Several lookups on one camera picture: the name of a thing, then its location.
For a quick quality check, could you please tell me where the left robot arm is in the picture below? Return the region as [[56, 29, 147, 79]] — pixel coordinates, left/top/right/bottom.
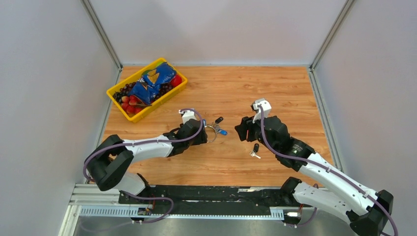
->
[[83, 118, 207, 204]]

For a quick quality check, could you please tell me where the red strawberries cluster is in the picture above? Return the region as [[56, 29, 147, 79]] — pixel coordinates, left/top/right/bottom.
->
[[120, 95, 143, 115]]

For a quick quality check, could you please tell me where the key with blue tag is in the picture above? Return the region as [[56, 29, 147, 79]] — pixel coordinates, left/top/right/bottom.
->
[[217, 129, 228, 136]]

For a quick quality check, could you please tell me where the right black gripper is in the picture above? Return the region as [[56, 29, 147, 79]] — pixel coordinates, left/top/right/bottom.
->
[[234, 112, 278, 154]]

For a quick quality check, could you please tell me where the aluminium frame rail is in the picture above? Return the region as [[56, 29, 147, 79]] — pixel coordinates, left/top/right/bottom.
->
[[59, 184, 375, 236]]

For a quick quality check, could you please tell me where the yellow plastic bin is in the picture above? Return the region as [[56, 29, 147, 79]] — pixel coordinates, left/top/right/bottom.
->
[[106, 58, 188, 122]]

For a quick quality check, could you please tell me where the red apple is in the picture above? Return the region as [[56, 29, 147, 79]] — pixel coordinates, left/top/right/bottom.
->
[[170, 74, 182, 88]]

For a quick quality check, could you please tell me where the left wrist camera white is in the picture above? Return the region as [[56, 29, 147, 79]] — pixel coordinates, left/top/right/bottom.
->
[[179, 109, 197, 124]]

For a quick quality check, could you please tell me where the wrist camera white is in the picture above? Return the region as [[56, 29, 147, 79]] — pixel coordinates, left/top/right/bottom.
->
[[251, 98, 271, 123], [179, 109, 197, 124]]

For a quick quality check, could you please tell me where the large metal keyring with keys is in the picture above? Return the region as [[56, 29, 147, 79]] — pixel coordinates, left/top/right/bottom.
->
[[203, 117, 224, 143]]

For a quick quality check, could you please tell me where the blue snack bag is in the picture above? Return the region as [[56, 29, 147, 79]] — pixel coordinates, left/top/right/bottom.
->
[[129, 62, 177, 105]]

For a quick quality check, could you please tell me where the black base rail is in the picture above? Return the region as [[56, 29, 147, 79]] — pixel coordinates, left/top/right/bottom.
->
[[119, 185, 300, 216]]

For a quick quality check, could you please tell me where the dark grape bunch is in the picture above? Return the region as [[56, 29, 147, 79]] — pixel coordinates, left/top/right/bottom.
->
[[112, 82, 174, 104]]

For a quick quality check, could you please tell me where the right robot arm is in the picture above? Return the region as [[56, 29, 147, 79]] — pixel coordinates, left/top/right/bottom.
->
[[235, 116, 398, 236]]

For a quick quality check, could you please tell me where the key with black tag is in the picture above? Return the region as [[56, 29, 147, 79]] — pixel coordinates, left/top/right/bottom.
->
[[250, 143, 261, 159]]

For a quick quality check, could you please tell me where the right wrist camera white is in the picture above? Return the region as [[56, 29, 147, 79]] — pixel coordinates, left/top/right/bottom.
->
[[251, 98, 271, 123]]

